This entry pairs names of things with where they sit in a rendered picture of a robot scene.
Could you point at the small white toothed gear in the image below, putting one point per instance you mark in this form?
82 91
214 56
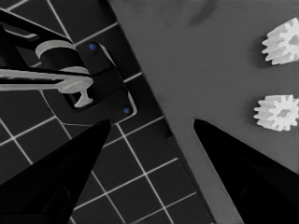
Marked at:
269 116
278 46

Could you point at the dark robot body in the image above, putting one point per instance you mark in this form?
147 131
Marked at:
106 77

